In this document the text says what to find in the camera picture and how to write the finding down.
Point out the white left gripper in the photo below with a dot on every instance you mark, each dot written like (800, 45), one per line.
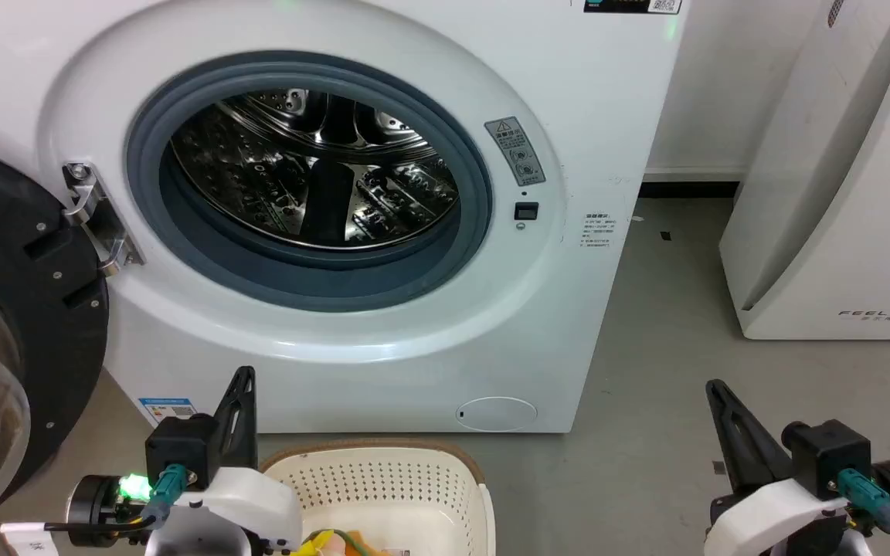
(244, 506)

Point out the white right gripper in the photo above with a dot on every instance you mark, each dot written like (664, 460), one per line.
(769, 521)

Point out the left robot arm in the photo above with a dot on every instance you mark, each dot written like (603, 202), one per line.
(93, 506)

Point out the stainless steel washing machine drum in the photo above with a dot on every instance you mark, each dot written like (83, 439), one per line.
(259, 174)

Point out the black round washer door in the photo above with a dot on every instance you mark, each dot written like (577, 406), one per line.
(20, 232)

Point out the blue white energy label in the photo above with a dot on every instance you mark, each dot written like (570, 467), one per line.
(165, 409)

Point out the cream perforated laundry basket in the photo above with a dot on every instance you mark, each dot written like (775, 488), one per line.
(383, 483)

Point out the grey rubber door gasket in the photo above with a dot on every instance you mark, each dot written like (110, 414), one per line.
(321, 284)

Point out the metal door hinge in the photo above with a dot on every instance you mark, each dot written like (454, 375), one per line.
(102, 224)

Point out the oval filter cover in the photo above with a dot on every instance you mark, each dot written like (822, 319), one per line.
(497, 414)

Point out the white air purifier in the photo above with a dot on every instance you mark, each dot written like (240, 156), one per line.
(823, 193)

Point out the grey warning sticker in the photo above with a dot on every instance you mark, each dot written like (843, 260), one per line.
(515, 150)

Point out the white front-load washing machine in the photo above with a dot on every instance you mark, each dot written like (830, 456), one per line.
(584, 100)

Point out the black panel label with code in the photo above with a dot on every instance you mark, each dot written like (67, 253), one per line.
(623, 5)

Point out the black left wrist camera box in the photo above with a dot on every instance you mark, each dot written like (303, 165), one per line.
(181, 446)

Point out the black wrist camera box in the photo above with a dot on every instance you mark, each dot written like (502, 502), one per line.
(827, 455)
(181, 446)

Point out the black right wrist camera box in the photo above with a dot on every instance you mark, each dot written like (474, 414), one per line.
(827, 455)

